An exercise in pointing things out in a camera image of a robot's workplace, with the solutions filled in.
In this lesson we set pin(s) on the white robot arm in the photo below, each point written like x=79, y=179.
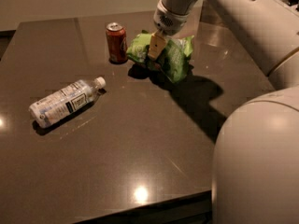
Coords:
x=255, y=177

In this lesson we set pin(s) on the green rice chip bag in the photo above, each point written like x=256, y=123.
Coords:
x=173, y=61

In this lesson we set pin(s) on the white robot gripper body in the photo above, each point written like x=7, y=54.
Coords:
x=169, y=21

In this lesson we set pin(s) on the clear plastic water bottle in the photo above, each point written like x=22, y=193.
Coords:
x=66, y=101

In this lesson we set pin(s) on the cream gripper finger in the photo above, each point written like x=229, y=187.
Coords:
x=156, y=45

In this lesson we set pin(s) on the red coke can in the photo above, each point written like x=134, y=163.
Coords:
x=116, y=41

